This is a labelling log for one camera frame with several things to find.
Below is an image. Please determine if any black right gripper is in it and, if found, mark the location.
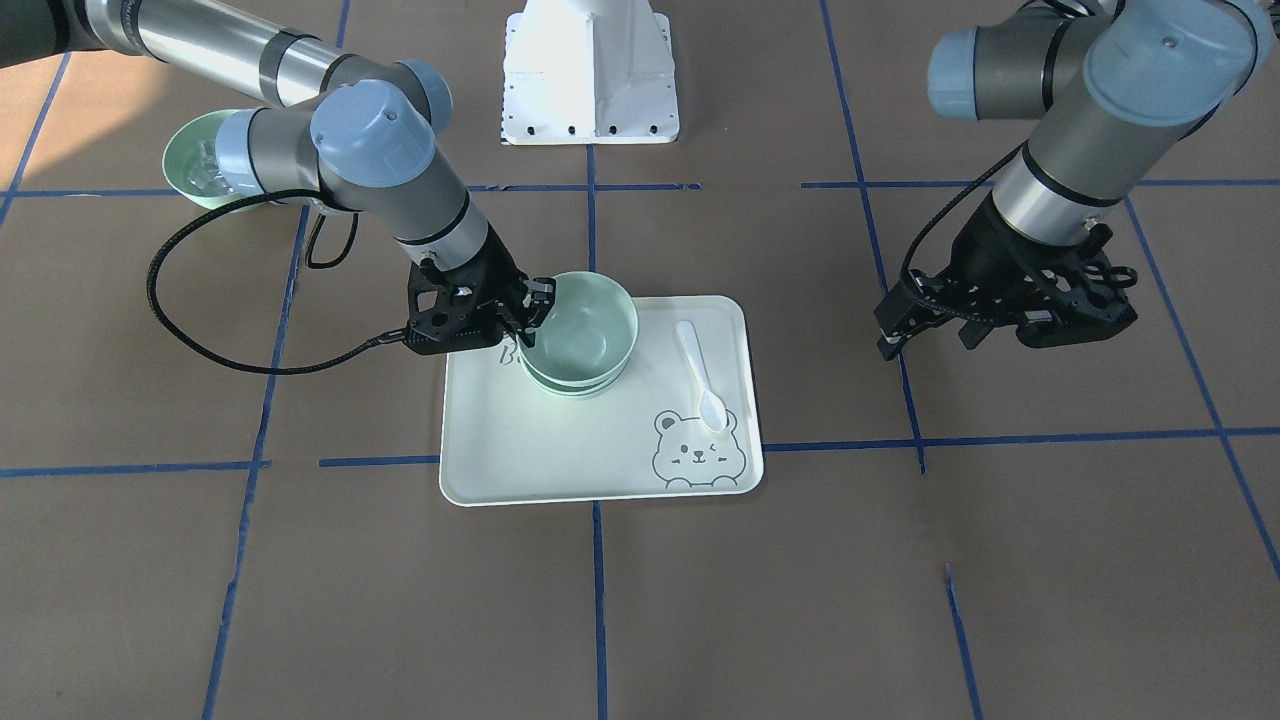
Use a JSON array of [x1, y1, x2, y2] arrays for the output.
[[404, 231, 557, 356]]

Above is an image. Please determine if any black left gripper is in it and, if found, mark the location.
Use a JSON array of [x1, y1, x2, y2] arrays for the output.
[[874, 199, 1138, 361]]

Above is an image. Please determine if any green bowl robot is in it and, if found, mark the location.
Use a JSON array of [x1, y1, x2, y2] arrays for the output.
[[517, 356, 628, 387], [517, 272, 639, 372]]

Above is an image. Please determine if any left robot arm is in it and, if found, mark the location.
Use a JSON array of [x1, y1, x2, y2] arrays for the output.
[[874, 1, 1277, 360]]

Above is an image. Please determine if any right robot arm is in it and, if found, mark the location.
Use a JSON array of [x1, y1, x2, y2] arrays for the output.
[[3, 1, 556, 355]]

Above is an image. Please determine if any green bowl on tray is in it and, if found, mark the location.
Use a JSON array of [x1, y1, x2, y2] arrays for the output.
[[526, 373, 618, 400]]

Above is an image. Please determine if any cream bear print tray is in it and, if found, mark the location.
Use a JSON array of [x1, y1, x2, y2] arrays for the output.
[[439, 295, 764, 506]]

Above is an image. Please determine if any white plastic spoon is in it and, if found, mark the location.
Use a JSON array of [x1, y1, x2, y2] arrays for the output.
[[675, 320, 730, 433]]

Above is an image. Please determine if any green bowl with ice cubes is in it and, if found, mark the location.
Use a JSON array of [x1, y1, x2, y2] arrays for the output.
[[163, 108, 262, 210]]

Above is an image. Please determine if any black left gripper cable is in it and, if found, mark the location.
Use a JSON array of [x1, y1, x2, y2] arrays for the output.
[[899, 145, 1027, 301]]

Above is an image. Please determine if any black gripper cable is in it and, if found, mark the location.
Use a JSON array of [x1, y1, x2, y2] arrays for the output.
[[899, 145, 1027, 301], [146, 190, 421, 377]]

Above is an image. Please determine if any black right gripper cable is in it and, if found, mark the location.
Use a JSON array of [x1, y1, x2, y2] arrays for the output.
[[146, 190, 421, 377]]

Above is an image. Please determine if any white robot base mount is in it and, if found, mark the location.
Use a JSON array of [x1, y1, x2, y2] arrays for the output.
[[500, 1, 681, 146]]

